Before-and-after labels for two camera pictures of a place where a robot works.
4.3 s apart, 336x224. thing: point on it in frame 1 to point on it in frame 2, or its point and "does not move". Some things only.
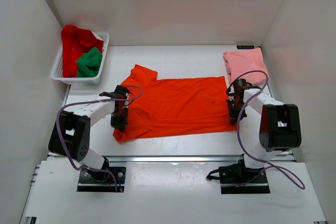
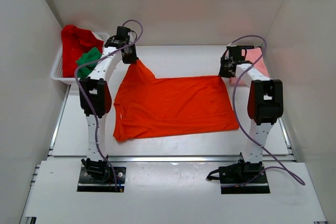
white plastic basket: [57, 73] does not move
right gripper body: [234, 106] to [223, 70]
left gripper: [119, 125] to [132, 60]
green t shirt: [88, 64] does not move
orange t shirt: [160, 108] does not move
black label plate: [244, 46] does not move
